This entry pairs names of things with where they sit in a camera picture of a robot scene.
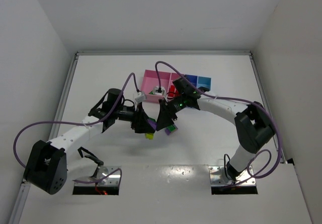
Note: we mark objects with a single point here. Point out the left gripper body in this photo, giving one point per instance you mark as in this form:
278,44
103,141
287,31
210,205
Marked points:
137,120

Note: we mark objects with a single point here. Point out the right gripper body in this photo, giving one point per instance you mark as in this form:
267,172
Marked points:
166,110

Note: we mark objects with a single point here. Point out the yellow-green lego plate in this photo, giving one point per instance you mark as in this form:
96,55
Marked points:
149,136

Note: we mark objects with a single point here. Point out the red lego brick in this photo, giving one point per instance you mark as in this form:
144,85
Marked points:
173,92

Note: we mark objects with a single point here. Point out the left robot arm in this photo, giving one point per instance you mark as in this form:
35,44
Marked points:
47,164

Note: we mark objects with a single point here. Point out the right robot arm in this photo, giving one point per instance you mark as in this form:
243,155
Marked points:
254,128

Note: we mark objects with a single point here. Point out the pink large container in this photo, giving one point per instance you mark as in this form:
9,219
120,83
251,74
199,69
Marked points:
150,80

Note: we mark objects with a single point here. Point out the dark blue container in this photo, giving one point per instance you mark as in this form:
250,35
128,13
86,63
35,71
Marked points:
192,79

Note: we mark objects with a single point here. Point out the light blue container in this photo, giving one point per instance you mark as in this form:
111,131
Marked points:
204,82

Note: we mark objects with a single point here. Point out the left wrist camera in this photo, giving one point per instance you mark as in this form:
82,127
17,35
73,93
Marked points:
139,97

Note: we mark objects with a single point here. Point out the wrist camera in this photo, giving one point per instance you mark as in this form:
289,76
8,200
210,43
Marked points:
160,92
139,97

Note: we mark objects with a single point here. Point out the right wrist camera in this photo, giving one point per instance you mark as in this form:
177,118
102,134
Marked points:
160,92

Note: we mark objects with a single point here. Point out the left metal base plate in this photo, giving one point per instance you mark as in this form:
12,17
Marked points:
103,176

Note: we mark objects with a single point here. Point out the metal base plate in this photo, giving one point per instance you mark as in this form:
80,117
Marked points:
103,176
218,178

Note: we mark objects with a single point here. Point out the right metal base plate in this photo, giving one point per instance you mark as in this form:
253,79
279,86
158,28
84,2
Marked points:
218,178

